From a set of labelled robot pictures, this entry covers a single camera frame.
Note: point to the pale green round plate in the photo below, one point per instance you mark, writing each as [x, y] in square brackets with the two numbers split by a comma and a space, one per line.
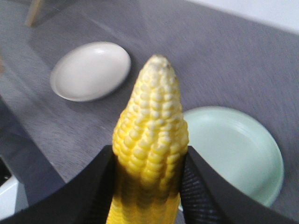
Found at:
[239, 148]

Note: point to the white round plate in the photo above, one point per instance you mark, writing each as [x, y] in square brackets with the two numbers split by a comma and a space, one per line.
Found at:
[90, 71]

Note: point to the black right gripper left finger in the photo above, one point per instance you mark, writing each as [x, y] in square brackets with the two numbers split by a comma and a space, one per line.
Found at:
[86, 199]

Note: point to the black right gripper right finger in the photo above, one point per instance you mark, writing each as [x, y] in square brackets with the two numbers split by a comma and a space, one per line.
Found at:
[207, 198]

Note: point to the yellow corn cob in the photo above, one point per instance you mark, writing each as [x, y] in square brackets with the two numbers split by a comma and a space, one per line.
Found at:
[150, 142]

